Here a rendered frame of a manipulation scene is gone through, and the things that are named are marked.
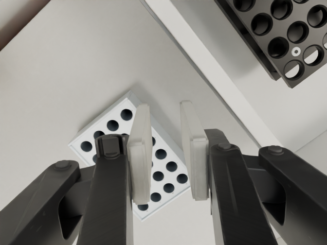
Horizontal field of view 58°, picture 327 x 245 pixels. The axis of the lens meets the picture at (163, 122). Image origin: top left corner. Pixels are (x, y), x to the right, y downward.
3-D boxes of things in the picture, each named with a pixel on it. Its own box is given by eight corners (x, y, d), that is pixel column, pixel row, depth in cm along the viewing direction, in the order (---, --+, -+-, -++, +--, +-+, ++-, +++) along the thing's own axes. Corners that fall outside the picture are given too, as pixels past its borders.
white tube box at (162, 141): (196, 166, 36) (200, 182, 33) (143, 203, 38) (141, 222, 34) (131, 89, 33) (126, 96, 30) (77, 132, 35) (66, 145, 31)
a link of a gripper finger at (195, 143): (190, 140, 12) (208, 138, 12) (179, 100, 19) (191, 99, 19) (193, 202, 13) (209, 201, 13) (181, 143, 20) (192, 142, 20)
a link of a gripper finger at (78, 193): (128, 215, 11) (51, 220, 11) (137, 159, 16) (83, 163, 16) (124, 180, 11) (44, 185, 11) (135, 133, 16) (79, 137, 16)
